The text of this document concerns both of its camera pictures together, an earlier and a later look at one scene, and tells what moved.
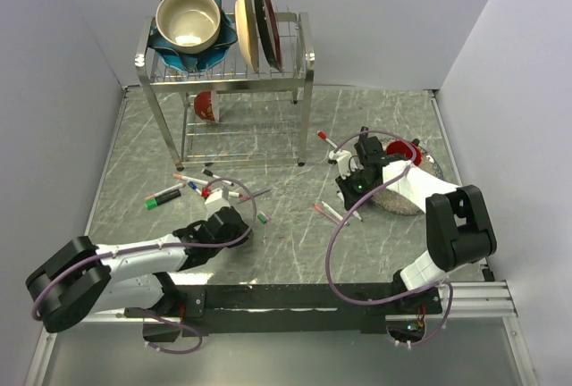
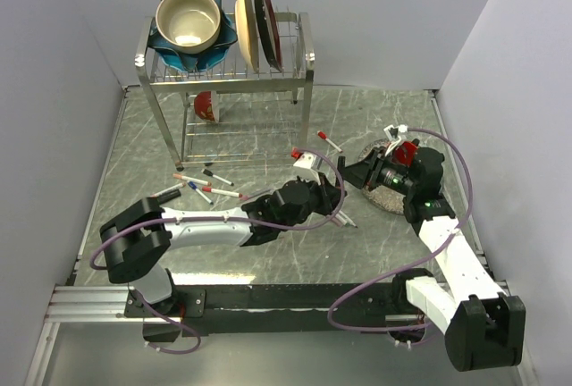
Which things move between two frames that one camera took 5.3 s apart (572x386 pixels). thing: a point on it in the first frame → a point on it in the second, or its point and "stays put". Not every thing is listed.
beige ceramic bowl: (188, 20) stays put
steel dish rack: (228, 113) stays put
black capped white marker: (206, 172) stays put
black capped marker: (356, 213) → (348, 218)
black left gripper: (241, 230) → (329, 194)
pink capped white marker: (190, 179) stays put
